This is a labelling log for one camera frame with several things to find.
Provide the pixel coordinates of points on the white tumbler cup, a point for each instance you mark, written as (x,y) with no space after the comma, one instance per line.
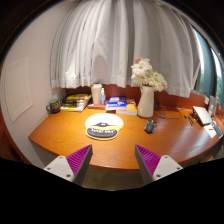
(96,92)

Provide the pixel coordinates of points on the dark grey computer mouse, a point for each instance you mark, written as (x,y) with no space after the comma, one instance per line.
(150,126)

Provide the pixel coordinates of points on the white paper sheet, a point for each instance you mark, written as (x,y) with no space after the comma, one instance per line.
(210,130)

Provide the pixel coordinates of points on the clear sanitizer spray bottle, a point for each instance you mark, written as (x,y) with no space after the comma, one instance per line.
(102,97)

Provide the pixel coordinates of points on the dark green mug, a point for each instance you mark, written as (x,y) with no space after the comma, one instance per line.
(53,106)

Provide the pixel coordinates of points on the stack of books left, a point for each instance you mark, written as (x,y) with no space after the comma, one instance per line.
(76,102)

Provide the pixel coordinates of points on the orange yellow book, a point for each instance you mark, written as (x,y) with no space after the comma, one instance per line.
(131,108)

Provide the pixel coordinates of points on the white sheer curtain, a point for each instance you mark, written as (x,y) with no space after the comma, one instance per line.
(99,40)

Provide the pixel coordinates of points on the blue book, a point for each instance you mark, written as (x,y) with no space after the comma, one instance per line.
(116,103)

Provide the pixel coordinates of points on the white ceramic vase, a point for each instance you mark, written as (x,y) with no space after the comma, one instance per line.
(146,104)

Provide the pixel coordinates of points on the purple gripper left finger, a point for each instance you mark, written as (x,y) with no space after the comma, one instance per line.
(73,167)

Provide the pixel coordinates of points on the white and pink flowers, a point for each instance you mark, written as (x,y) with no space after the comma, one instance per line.
(144,75)

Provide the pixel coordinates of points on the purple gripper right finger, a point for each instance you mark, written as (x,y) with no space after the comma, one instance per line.
(154,167)

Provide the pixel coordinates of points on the red flat book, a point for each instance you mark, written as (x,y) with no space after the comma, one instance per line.
(96,106)

